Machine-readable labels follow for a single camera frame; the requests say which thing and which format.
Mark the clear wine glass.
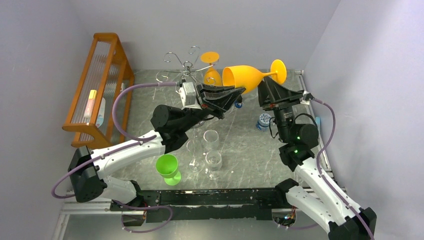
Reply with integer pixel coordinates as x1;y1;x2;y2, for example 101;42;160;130
202;129;219;151
205;150;223;180
186;139;205;173

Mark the green plastic wine glass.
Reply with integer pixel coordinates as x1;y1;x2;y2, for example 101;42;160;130
155;154;182;186

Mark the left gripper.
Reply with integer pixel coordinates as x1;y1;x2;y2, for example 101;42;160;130
180;86;249;135

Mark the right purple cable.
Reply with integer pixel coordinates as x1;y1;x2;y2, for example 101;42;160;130
311;97;375;240

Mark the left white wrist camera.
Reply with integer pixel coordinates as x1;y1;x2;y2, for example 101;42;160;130
178;82;201;110

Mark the yellow pink tube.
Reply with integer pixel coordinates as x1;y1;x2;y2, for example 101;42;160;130
83;89;97;119

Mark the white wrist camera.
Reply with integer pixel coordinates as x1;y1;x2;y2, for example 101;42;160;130
300;90;315;105
178;82;201;110

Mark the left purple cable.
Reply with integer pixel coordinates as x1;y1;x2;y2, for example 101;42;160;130
50;81;183;200

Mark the light blue edge clip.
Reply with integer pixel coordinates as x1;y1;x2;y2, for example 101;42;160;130
315;116;321;133

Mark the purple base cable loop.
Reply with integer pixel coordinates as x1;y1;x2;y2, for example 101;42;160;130
120;198;177;234

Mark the orange wooden rack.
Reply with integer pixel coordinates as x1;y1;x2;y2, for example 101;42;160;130
62;32;135;149

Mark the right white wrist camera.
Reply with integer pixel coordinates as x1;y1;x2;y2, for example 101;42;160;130
300;90;315;105

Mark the blue black utility tool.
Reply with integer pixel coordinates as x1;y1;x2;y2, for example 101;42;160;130
234;100;243;109

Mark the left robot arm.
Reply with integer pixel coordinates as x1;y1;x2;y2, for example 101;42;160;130
66;82;246;210

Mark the chrome wine glass rack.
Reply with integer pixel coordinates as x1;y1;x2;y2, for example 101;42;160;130
155;45;220;129

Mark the orange plastic wine glass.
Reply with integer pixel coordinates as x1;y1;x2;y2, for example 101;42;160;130
200;51;223;87
221;59;287;94

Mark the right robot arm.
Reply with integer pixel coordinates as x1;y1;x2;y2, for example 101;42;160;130
257;76;377;240

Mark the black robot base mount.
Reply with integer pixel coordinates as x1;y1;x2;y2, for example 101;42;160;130
129;187;292;223

